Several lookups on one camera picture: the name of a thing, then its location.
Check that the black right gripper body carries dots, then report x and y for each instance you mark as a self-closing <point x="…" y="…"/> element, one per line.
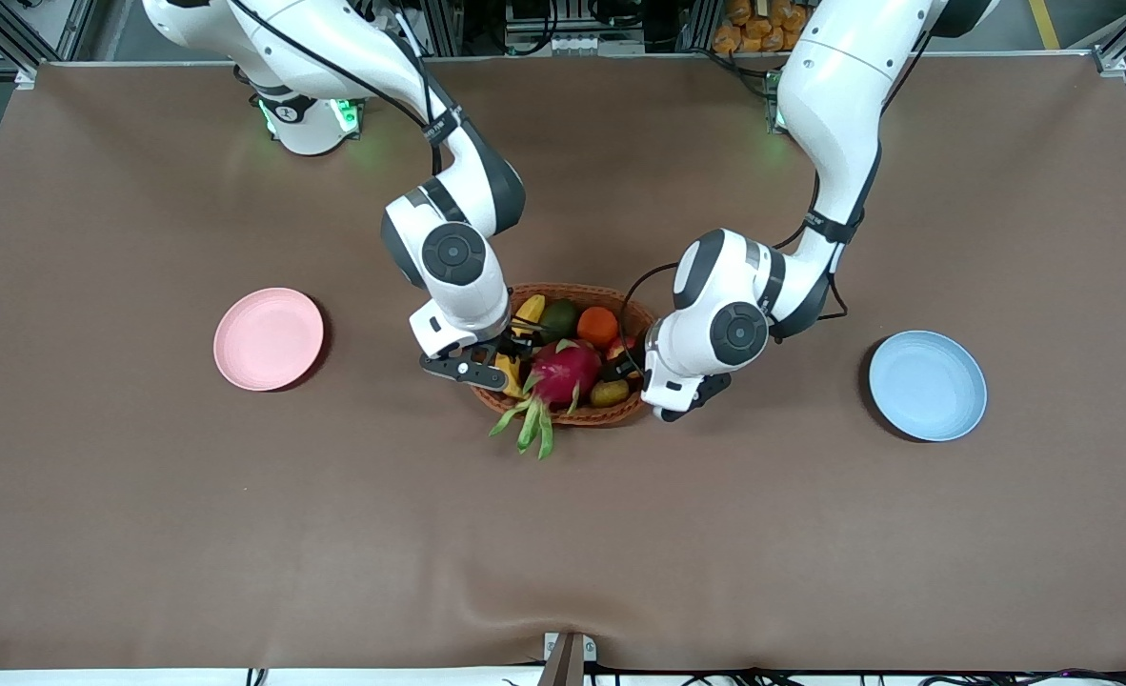
<point x="513" y="347"/>

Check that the red apple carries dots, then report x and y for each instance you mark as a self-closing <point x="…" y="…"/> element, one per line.
<point x="620" y="348"/>

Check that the yellow banana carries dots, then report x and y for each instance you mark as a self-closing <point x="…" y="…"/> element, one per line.
<point x="532" y="310"/>

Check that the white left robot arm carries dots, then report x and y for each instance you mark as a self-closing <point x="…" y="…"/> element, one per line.
<point x="739" y="332"/>

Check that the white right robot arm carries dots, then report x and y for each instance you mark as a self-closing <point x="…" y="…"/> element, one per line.
<point x="449" y="252"/>

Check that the green avocado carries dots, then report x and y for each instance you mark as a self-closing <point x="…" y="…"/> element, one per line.
<point x="558" y="321"/>

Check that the brown kiwi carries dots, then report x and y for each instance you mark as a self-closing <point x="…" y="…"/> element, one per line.
<point x="610" y="393"/>

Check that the pink dragon fruit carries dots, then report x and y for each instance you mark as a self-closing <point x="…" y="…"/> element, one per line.
<point x="563" y="373"/>

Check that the orange fruit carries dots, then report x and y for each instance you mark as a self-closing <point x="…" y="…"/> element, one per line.
<point x="597" y="327"/>

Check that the brown wicker basket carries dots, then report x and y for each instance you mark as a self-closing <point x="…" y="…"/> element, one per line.
<point x="573" y="289"/>

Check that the brown table cloth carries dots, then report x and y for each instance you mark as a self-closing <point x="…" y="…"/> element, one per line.
<point x="563" y="534"/>

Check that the pink plate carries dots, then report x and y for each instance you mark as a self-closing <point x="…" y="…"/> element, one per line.
<point x="268" y="338"/>

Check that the blue plate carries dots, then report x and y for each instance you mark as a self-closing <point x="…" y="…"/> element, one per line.
<point x="927" y="386"/>

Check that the grey electronics box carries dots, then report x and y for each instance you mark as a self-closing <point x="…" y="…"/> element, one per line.
<point x="573" y="43"/>

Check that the bag of orange items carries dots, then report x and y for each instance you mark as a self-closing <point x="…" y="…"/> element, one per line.
<point x="754" y="29"/>

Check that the black right camera mount bracket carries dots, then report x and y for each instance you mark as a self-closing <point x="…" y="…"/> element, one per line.
<point x="468" y="370"/>

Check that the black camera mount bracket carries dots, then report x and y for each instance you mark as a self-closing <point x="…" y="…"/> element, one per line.
<point x="468" y="370"/>
<point x="706" y="389"/>

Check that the black left camera mount bracket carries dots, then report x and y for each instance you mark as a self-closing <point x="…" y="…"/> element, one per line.
<point x="706" y="389"/>

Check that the metal camera bracket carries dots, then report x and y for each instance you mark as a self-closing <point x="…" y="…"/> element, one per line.
<point x="568" y="662"/>

